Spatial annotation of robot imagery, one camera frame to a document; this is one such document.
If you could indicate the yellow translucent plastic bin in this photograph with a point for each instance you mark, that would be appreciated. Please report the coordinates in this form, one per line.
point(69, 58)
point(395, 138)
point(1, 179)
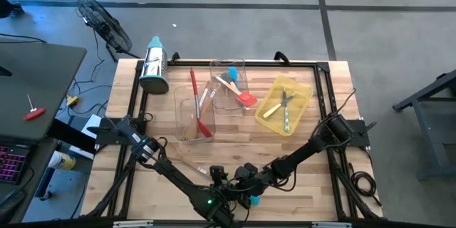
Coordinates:
point(299, 114)

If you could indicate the silver aluminium extrusion bracket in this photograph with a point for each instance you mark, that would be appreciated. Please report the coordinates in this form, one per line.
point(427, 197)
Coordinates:
point(132, 223)
point(331, 224)

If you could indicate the wooden spork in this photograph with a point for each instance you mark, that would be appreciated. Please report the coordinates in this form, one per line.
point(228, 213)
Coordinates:
point(189, 131)

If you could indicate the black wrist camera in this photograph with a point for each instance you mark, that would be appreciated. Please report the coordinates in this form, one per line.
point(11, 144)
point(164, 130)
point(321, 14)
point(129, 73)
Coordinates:
point(251, 169)
point(218, 174)

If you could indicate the blue black table clamp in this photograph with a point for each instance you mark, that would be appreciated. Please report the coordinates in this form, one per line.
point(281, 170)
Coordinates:
point(174, 54)
point(281, 53)

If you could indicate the black floor fan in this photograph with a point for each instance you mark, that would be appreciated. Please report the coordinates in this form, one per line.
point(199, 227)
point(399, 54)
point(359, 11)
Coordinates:
point(103, 25)

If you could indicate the wooden slotted spatula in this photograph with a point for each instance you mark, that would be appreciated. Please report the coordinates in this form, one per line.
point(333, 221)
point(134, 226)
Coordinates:
point(211, 98)

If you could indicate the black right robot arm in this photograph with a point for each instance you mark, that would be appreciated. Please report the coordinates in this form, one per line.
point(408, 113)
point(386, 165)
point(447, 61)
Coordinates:
point(303, 151)

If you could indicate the teal silicone spoon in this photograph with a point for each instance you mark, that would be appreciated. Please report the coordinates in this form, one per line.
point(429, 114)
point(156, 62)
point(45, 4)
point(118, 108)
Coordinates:
point(256, 200)

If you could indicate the red slotted spoon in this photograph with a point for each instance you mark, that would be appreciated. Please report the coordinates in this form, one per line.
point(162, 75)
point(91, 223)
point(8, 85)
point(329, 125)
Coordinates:
point(194, 92)

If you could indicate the metal box grater teal trim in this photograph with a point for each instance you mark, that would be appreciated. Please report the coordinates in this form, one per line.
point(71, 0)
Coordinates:
point(154, 67)

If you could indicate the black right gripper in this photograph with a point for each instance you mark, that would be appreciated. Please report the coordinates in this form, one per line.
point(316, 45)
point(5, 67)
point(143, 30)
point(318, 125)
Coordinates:
point(256, 183)

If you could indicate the clear plastic bin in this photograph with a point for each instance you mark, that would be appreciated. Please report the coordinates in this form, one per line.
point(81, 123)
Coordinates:
point(185, 103)
point(217, 103)

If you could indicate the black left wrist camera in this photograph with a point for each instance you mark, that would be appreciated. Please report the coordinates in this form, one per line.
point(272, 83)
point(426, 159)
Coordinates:
point(218, 174)

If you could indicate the black metal cart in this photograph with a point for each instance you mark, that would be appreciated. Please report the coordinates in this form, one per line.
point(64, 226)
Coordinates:
point(434, 124)

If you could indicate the white yellow spray can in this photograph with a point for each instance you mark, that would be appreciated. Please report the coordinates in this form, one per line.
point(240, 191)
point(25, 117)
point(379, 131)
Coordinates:
point(62, 160)

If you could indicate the yellow connector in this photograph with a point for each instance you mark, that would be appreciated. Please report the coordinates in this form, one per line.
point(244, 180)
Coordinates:
point(72, 100)

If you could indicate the black desk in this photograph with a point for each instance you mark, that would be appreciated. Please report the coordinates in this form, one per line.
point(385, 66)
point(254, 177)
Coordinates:
point(39, 89)

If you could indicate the keyboard with pink lights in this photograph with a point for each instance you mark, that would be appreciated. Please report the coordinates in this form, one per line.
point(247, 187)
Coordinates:
point(12, 164)

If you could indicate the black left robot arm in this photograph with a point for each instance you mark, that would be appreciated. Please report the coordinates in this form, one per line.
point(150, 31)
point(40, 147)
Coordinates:
point(178, 176)

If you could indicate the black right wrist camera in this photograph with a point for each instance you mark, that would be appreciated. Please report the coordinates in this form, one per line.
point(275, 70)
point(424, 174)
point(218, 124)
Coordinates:
point(251, 169)

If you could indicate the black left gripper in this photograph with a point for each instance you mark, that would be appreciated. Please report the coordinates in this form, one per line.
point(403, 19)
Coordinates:
point(221, 196)

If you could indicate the thin blue silicone spatula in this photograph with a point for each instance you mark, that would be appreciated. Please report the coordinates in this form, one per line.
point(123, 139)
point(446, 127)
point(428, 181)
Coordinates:
point(233, 75)

